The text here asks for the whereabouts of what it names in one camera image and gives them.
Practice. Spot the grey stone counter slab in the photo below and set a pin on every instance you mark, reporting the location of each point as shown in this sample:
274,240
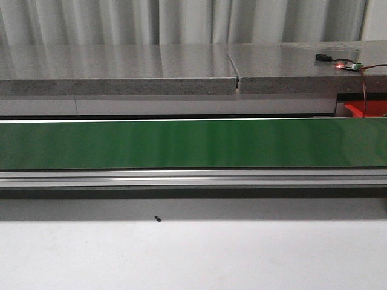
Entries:
193,69

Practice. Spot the green conveyor belt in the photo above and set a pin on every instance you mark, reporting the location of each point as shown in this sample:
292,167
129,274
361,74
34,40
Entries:
136,144

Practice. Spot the black plug connector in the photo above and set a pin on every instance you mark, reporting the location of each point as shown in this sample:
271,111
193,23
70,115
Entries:
323,58

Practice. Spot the small green circuit board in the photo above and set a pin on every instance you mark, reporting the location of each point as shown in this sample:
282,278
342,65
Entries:
349,66

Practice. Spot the red plastic tray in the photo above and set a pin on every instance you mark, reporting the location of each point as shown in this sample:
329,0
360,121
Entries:
373,108

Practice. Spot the white corrugated curtain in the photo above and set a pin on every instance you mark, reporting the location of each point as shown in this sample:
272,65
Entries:
189,22

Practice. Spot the aluminium conveyor frame rail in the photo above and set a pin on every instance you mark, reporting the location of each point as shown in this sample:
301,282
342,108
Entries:
181,179

